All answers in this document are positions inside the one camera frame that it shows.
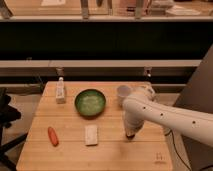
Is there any black eraser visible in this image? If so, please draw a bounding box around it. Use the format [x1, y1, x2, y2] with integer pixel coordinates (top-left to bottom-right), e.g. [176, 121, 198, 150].
[126, 134, 135, 139]

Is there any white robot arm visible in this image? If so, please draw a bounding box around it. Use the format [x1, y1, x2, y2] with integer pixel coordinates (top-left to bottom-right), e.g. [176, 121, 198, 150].
[122, 86, 213, 147]

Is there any white paper cup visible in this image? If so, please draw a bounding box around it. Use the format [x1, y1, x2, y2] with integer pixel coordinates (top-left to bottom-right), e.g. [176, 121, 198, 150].
[117, 85, 132, 105]

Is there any white sponge block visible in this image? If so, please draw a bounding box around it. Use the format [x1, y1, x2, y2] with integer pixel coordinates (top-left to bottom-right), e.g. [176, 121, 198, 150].
[85, 125, 98, 146]

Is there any green bowl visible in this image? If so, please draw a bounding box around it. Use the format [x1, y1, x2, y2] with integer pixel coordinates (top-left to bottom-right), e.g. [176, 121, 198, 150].
[75, 89, 106, 117]

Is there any orange carrot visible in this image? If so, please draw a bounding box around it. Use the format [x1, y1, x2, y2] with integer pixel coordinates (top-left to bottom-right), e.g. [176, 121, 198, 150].
[48, 127, 59, 146]

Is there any white small bottle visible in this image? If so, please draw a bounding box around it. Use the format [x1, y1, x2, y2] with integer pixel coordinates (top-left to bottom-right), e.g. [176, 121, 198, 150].
[55, 77, 66, 104]

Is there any black office chair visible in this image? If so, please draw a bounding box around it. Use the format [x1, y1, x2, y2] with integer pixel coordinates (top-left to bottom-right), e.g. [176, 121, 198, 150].
[0, 87, 27, 171]

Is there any black cable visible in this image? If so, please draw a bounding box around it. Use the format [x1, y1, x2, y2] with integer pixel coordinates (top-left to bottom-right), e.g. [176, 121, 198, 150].
[169, 130, 194, 171]

